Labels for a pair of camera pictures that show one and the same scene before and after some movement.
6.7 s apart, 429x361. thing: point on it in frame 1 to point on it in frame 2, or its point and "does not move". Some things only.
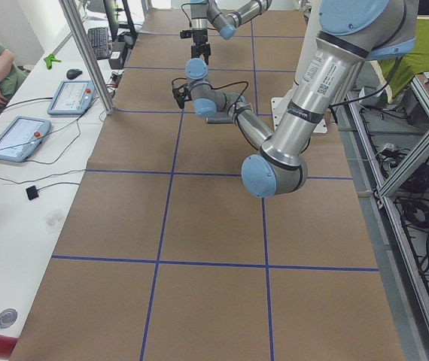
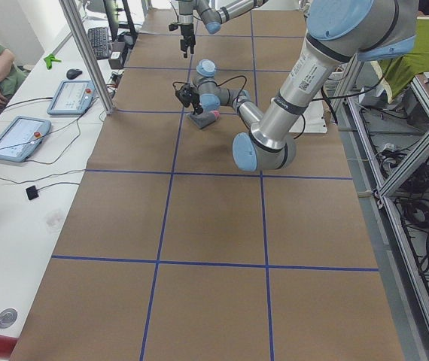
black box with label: (115, 60) does not move
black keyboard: (99, 41) does not move
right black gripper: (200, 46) to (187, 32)
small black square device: (32, 193) does not move
